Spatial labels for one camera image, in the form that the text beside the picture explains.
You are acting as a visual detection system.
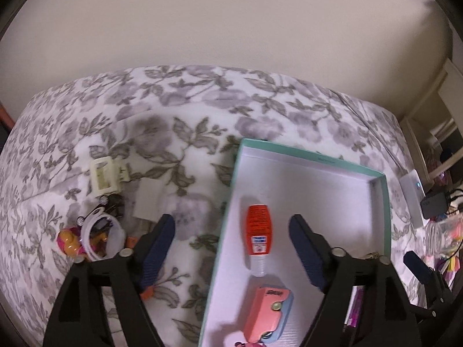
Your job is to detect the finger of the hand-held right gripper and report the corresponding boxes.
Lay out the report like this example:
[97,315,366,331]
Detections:
[404,251,453,308]

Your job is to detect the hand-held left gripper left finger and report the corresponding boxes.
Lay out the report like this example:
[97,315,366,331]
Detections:
[43,214,176,347]

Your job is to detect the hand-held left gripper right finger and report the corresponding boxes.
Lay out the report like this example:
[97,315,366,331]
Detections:
[289,215,422,347]

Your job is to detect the orange blue car toy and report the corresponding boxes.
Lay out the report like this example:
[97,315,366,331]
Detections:
[125,237,156,300]

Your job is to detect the white charger plug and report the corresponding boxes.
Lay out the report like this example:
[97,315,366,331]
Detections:
[132,177,164,232]

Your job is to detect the orange small bottle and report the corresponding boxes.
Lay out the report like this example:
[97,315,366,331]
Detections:
[247,204,272,278]

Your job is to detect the teal rimmed white tray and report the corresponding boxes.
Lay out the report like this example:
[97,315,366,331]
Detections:
[198,138,392,347]

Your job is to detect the black toy car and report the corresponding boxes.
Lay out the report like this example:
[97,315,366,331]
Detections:
[97,194,124,221]

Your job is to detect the purple translucent lighter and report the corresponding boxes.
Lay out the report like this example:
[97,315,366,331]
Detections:
[343,285,366,328]

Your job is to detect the pink and blue case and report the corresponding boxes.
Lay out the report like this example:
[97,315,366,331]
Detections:
[243,285,293,344]

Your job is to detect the pink and brown dog toy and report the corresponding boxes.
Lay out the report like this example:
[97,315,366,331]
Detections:
[57,228,109,263]

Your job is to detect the cream hair claw clip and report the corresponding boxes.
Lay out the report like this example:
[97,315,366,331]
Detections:
[90,156,133,198]

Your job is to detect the clear plastic bag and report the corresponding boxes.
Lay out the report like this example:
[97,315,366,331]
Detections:
[425,220,463,257]

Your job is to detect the white watch band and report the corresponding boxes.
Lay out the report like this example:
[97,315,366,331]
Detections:
[77,214,125,263]

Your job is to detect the black power adapter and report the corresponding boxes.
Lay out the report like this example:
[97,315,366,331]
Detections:
[420,190,451,219]

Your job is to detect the white power bank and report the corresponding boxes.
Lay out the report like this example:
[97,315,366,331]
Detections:
[400,169,425,228]

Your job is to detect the white wooden shelf unit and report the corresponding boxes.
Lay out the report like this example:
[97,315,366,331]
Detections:
[400,58,463,189]

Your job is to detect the grey floral blanket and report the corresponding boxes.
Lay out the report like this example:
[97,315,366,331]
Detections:
[0,65,435,347]

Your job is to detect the red-brown board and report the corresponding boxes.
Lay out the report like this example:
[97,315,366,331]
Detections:
[0,105,15,131]

